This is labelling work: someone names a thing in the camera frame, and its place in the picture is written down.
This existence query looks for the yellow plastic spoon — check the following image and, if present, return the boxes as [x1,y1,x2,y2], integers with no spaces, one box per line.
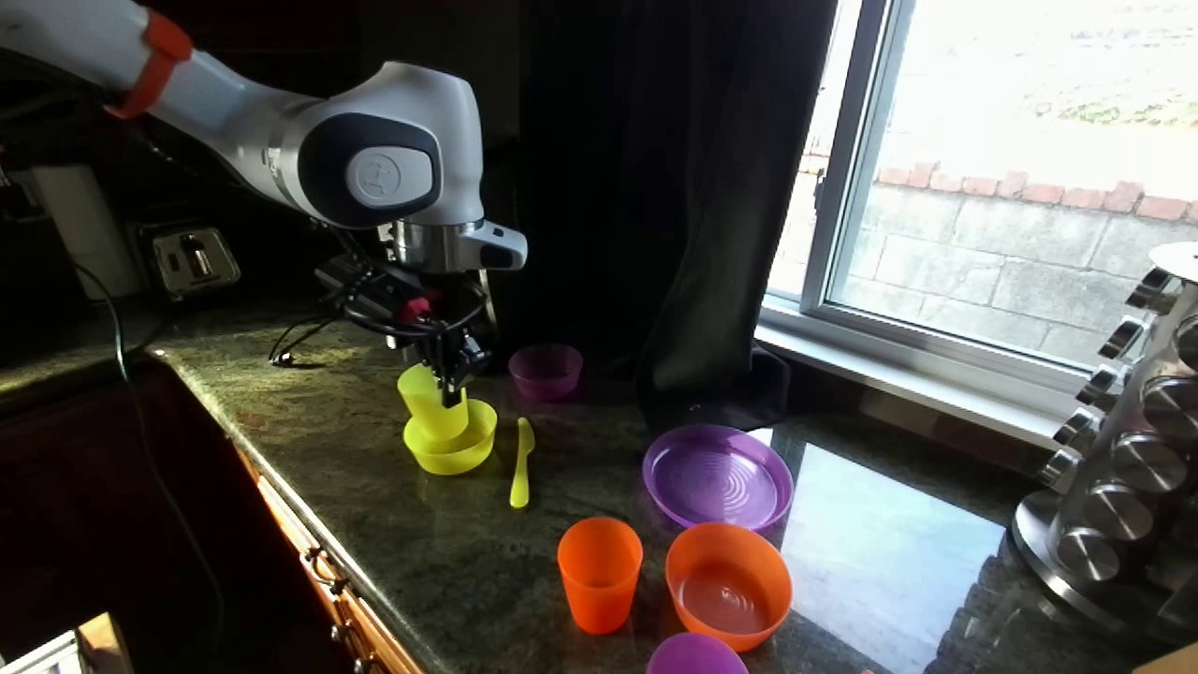
[506,415,537,515]

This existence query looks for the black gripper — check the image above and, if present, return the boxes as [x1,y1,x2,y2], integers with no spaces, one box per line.
[315,256,491,410]

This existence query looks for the purple plastic cup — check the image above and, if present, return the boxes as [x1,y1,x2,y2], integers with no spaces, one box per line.
[644,632,748,674]

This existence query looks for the yellow plastic bowl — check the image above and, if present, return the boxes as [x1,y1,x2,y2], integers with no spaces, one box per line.
[404,400,497,476]

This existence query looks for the small purple plastic bowl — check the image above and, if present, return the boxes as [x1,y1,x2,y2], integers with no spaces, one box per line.
[511,346,583,400]

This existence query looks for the orange plastic bowl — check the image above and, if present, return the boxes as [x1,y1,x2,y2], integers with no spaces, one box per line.
[666,525,794,651]

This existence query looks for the purple plastic plate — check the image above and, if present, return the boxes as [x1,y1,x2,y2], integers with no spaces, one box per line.
[642,422,794,532]

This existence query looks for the window frame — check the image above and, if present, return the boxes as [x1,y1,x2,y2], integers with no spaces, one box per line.
[766,0,1198,444]

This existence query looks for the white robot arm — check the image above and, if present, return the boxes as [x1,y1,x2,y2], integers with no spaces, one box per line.
[0,0,528,406]

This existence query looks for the wall power outlet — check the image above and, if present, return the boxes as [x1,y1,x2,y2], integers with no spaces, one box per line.
[152,229,240,301]

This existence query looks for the black power cable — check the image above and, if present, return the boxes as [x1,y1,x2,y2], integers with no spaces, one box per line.
[68,256,236,674]

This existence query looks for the black curtain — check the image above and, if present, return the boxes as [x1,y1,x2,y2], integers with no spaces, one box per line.
[497,0,839,429]

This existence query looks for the yellow plastic cup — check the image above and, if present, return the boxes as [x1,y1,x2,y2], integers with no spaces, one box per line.
[396,365,467,444]

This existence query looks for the orange plastic cup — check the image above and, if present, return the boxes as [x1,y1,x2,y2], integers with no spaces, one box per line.
[553,517,644,637]

